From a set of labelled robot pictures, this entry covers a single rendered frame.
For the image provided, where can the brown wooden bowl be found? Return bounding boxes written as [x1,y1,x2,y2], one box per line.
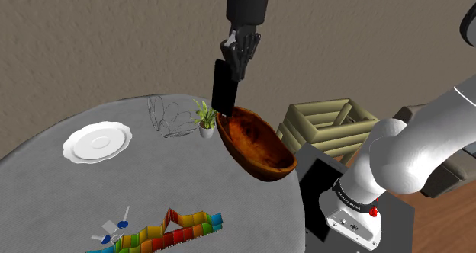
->
[215,106,299,183]

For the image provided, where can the rainbow folded paper strip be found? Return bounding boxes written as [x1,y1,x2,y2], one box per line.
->
[85,207,224,253]

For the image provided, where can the black phone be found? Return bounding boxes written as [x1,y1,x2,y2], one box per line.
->
[211,59,240,118]

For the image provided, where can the blue and white keys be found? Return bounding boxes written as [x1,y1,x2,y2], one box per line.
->
[90,205,131,245]

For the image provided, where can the white scalloped plate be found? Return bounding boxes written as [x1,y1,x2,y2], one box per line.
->
[62,120,133,165]

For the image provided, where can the olive wooden crate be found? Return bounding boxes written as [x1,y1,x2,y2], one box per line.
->
[275,97,381,166]

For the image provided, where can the grey wire flower sculpture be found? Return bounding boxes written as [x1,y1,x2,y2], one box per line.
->
[146,94,200,139]

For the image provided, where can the round grey table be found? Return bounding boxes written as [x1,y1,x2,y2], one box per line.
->
[0,93,307,253]

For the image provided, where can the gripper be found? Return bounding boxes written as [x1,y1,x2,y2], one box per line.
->
[219,0,271,83]

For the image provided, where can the dark grey robot stand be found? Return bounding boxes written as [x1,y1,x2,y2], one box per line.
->
[294,143,416,253]

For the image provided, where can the small potted green plant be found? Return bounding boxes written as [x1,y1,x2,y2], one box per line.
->
[191,98,217,139]

